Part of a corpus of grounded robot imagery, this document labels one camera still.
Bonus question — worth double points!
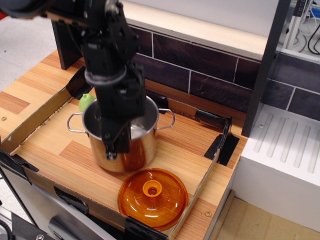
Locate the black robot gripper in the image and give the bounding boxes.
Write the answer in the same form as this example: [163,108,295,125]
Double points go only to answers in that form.
[84,63,146,160]

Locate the black cables in background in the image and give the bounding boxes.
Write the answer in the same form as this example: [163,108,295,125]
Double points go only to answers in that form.
[294,0,320,56]

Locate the cardboard fence with black tape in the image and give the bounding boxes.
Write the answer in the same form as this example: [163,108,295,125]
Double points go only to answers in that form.
[0,63,247,240]

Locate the stainless steel pot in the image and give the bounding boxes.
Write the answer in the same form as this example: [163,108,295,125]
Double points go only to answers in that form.
[67,96,176,173]

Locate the green plastic pear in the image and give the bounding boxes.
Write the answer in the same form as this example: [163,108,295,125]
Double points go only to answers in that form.
[78,93,96,112]

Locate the orange glass pot lid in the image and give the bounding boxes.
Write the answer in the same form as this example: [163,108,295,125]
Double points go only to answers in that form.
[117,168,189,231]

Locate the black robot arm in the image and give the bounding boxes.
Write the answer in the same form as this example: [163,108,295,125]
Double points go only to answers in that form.
[0,0,146,159]

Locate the white drainboard sink unit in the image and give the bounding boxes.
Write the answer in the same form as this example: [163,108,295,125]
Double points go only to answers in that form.
[232,105,320,231]

